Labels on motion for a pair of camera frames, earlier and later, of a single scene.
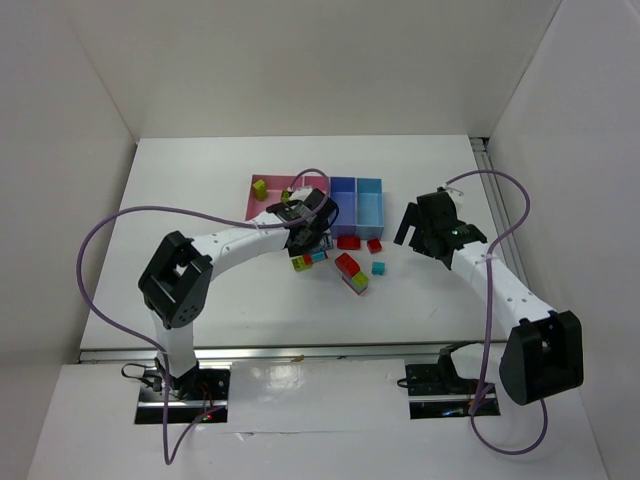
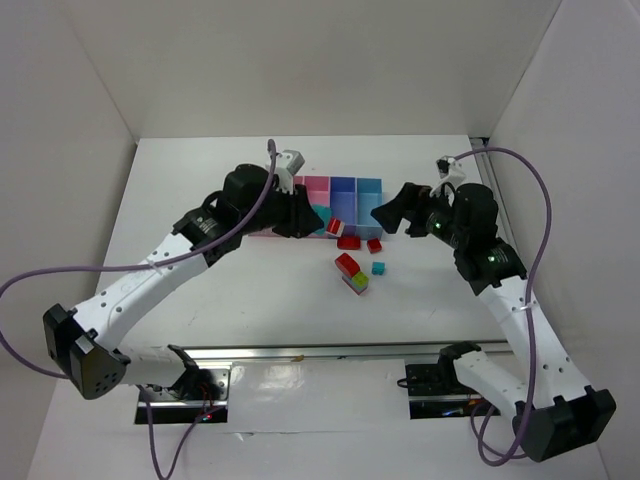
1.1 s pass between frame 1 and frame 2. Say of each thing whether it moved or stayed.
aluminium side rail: stayed
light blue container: stayed
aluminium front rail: stayed
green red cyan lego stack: moved
